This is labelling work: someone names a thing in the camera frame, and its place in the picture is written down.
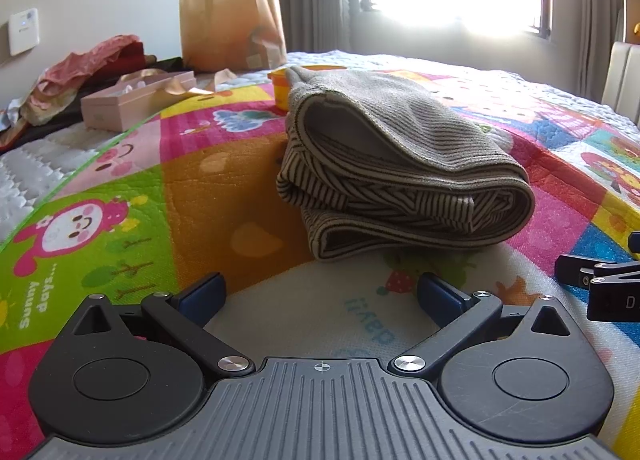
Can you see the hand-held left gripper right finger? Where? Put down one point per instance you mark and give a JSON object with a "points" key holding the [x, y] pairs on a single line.
{"points": [[442, 299]]}

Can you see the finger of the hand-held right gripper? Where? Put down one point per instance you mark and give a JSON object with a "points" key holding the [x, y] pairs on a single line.
{"points": [[580, 270]]}

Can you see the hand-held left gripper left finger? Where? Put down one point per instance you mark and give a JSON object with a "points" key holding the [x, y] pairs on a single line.
{"points": [[202, 297]]}

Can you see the beige striped knit garment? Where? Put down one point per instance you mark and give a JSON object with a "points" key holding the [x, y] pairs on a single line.
{"points": [[400, 150]]}

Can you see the colourful cartoon printed blanket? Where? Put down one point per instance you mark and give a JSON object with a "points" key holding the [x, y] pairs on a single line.
{"points": [[210, 175]]}

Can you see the pink gift box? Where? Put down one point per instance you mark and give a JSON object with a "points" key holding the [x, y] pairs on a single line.
{"points": [[130, 103]]}

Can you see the yellow plastic container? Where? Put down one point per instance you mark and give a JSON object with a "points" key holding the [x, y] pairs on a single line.
{"points": [[280, 83]]}

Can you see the crumpled pink red wrapping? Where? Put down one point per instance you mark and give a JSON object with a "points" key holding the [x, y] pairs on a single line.
{"points": [[80, 70]]}

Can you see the brown paper bag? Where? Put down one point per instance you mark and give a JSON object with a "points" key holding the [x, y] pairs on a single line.
{"points": [[225, 20]]}

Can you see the white wall switch panel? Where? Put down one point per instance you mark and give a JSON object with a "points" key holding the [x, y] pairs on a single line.
{"points": [[23, 31]]}

